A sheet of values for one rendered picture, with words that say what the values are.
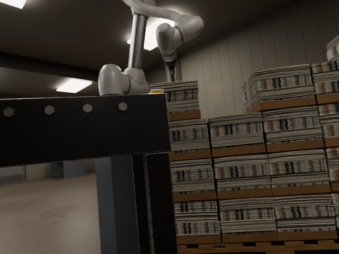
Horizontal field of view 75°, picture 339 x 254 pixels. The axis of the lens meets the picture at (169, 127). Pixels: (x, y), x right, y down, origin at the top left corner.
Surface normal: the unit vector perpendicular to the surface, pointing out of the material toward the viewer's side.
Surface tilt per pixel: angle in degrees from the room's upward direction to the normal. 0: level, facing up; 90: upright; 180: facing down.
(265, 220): 90
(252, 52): 90
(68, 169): 90
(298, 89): 90
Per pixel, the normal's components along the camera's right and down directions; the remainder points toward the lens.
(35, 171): 0.71, -0.13
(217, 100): -0.70, 0.00
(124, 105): 0.22, -0.11
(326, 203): -0.14, -0.07
